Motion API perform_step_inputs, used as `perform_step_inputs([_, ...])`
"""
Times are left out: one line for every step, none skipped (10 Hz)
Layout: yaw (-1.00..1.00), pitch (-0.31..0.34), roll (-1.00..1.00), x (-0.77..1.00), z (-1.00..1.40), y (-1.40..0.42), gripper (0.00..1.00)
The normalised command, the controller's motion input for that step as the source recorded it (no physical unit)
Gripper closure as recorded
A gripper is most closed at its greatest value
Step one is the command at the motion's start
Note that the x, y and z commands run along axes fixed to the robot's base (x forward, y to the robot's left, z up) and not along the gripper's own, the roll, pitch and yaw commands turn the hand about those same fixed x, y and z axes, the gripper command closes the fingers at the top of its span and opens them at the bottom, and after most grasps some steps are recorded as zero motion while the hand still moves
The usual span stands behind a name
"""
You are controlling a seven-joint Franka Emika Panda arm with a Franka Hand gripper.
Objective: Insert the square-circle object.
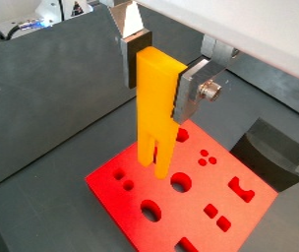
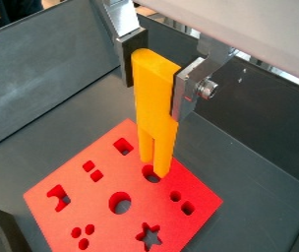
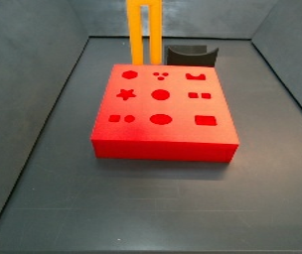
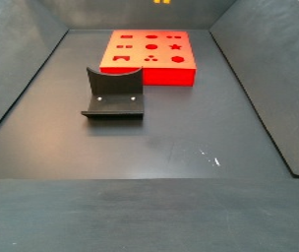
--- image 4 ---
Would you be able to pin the yellow object at top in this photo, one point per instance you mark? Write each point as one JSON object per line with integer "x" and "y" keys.
{"x": 162, "y": 1}

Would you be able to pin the black curved holder stand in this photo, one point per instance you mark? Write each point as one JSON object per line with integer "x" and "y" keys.
{"x": 116, "y": 94}

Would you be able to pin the red shape-sorter block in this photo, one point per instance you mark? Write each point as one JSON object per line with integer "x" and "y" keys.
{"x": 160, "y": 52}

